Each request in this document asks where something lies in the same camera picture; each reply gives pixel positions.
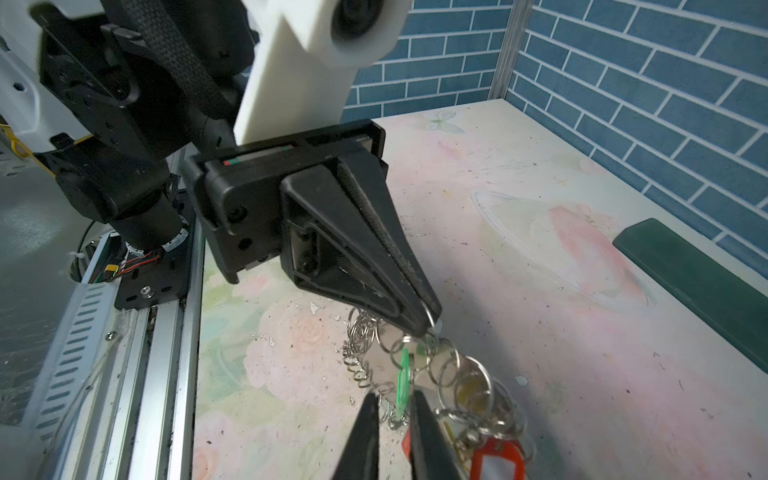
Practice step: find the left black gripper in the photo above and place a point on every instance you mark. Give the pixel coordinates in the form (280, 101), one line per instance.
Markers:
(340, 232)

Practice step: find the aluminium rail frame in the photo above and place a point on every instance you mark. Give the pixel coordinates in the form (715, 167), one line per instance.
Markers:
(116, 397)

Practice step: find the dark green sponge block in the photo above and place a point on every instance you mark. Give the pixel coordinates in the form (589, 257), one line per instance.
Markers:
(729, 305)

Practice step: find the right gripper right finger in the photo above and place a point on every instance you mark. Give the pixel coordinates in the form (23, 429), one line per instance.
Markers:
(429, 455)

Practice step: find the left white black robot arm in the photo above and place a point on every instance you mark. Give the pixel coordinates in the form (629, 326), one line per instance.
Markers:
(103, 92)

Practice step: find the red key tag with label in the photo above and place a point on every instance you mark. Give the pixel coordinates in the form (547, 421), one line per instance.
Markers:
(497, 460)

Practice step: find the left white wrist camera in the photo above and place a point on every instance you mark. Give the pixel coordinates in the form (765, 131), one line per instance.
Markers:
(307, 57)

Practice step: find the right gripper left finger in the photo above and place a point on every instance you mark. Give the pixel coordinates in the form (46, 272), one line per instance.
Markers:
(360, 457)

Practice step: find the green key tag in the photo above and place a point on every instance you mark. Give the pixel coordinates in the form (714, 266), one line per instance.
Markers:
(402, 386)

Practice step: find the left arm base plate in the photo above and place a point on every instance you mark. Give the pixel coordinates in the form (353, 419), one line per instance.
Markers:
(164, 280)

